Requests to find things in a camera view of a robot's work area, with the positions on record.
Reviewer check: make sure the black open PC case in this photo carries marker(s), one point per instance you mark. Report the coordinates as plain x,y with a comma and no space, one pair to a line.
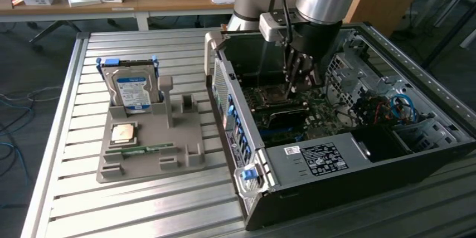
372,176

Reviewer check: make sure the metal CPU socket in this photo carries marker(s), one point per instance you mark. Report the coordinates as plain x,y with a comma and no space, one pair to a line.
270,95

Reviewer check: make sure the green RAM stick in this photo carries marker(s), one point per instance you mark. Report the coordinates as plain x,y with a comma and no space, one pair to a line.
137,149

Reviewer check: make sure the hard disk in blue caddy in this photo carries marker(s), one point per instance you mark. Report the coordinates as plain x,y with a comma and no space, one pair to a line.
129,90

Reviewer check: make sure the silver CPU chip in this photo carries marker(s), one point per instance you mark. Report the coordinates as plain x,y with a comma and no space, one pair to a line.
122,133

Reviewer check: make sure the black low-profile graphics card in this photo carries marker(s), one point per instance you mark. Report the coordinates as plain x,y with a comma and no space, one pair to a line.
285,116

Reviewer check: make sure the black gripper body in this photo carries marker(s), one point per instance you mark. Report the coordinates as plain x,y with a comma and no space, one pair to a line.
316,38

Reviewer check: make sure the black drive box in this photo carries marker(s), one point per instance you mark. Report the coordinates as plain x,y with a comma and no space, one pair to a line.
378,146

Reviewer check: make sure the grey plastic parts rack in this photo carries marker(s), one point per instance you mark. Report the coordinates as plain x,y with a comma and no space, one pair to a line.
148,137

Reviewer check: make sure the wooden desk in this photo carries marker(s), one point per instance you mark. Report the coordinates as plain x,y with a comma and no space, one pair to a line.
166,1

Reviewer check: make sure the blue case latch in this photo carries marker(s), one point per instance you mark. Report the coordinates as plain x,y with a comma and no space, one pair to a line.
248,174

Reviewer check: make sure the grey chipset heat sink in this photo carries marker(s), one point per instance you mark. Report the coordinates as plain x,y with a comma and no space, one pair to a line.
314,133

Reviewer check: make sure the black chair base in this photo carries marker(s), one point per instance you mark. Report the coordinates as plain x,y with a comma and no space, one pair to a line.
52,30

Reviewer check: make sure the grey power supply unit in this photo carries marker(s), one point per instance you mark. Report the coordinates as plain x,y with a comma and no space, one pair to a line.
320,160

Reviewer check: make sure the green motherboard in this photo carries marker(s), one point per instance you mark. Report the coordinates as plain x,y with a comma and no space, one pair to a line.
322,115

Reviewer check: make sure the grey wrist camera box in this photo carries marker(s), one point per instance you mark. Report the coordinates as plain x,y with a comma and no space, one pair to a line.
273,27

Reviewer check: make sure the grey metal disk bay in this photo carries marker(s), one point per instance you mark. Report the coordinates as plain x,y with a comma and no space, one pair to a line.
426,137

